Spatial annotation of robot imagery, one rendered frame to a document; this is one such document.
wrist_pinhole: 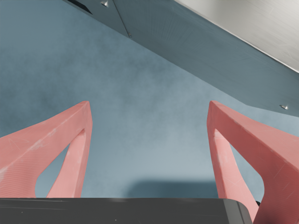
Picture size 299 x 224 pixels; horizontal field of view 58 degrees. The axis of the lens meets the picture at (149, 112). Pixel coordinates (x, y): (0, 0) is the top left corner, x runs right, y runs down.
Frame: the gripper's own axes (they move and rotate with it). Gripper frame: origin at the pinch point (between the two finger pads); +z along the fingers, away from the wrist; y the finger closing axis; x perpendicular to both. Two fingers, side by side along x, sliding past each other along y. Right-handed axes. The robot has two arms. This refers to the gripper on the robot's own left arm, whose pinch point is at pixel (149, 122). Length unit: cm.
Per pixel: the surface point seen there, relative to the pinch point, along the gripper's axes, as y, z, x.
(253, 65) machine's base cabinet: -17.0, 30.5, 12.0
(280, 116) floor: -57, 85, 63
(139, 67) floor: 4, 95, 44
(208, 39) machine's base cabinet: -9.5, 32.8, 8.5
